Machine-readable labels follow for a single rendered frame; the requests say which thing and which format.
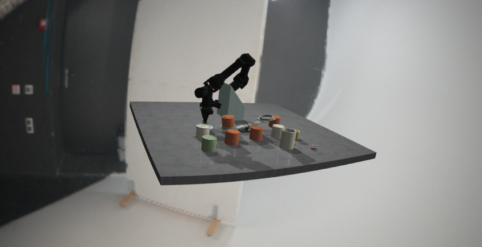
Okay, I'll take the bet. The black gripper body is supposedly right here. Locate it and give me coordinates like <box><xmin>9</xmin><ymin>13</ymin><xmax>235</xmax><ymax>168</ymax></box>
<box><xmin>200</xmin><ymin>97</ymin><xmax>213</xmax><ymax>115</ymax></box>

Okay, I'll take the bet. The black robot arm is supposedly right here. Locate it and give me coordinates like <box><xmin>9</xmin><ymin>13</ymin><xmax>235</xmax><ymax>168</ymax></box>
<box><xmin>194</xmin><ymin>53</ymin><xmax>255</xmax><ymax>109</ymax></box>

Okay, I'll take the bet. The brown cup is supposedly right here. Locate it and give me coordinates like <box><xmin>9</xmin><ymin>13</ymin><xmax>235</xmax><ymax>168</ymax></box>
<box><xmin>222</xmin><ymin>115</ymin><xmax>235</xmax><ymax>128</ymax></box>
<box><xmin>249</xmin><ymin>126</ymin><xmax>264</xmax><ymax>141</ymax></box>
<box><xmin>225</xmin><ymin>129</ymin><xmax>240</xmax><ymax>145</ymax></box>
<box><xmin>269</xmin><ymin>115</ymin><xmax>280</xmax><ymax>128</ymax></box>

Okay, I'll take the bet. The green cylinder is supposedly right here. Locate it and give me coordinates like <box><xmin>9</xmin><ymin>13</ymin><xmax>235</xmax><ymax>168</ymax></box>
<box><xmin>201</xmin><ymin>135</ymin><xmax>217</xmax><ymax>153</ymax></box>

